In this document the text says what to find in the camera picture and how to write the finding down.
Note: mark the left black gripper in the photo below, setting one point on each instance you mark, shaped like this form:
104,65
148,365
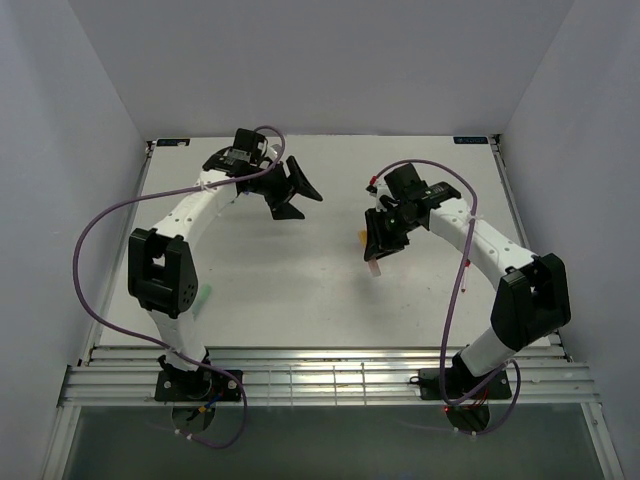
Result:
279,205

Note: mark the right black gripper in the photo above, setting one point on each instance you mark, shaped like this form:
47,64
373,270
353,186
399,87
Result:
379,244

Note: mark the yellow-orange pen cap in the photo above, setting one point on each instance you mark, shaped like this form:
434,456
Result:
362,236

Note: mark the pink pencil-shaped pen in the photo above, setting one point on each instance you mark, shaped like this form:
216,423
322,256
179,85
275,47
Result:
374,268

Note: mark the thin red-tipped pen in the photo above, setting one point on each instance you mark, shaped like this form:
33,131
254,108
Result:
465,276

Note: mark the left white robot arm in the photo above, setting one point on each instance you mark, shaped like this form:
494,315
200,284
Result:
162,275

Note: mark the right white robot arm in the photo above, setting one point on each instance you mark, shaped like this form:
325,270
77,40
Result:
531,290

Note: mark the green highlighter pen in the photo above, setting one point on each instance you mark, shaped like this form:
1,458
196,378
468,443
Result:
203,295

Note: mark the right blue corner label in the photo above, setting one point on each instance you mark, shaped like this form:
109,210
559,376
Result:
470,140

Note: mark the blue corner label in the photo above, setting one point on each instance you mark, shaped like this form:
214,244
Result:
470,140
173,142

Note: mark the left blue corner label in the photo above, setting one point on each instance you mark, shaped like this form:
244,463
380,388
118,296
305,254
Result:
173,142

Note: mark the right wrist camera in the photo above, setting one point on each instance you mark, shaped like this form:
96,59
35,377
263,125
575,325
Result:
405,184

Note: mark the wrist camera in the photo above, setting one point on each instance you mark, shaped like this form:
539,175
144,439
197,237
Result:
250,142
405,184

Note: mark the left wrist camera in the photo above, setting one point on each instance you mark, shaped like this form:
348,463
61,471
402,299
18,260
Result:
250,142

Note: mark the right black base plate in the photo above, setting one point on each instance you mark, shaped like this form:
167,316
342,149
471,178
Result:
428,381

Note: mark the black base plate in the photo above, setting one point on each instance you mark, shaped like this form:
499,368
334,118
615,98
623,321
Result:
428,381
197,386

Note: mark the aluminium rail frame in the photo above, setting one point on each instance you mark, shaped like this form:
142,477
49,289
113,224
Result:
327,352

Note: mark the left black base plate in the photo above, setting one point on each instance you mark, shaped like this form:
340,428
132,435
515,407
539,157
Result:
197,386

